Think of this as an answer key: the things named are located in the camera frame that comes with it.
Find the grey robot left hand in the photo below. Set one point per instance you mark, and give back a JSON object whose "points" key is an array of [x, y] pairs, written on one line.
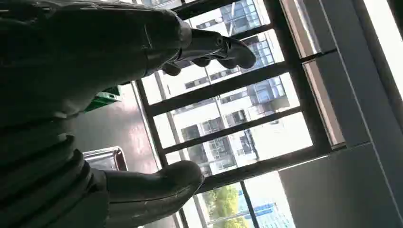
{"points": [[88, 47]]}

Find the green plastic crate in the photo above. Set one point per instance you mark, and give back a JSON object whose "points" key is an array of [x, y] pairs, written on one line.
{"points": [[105, 98]]}

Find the shiny grey wrapped parcel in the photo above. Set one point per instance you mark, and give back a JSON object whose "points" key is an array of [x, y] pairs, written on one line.
{"points": [[105, 159]]}

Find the ribbed grey left arm sleeve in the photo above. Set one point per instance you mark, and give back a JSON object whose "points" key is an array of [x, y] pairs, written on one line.
{"points": [[37, 179]]}

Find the white building outside window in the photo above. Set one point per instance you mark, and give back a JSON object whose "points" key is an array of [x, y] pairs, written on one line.
{"points": [[226, 110]]}

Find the green tree outside window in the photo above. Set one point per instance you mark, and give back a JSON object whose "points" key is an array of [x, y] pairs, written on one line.
{"points": [[223, 201]]}

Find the bright ceiling light panel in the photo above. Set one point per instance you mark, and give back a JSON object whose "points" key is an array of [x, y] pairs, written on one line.
{"points": [[388, 37]]}

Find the black window frame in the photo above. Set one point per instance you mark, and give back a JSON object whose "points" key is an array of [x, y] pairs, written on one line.
{"points": [[220, 86]]}

